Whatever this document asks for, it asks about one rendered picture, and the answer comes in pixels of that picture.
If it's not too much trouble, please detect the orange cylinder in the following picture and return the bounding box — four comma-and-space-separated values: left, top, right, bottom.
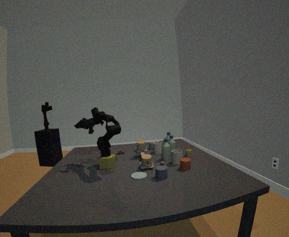
180, 158, 191, 171

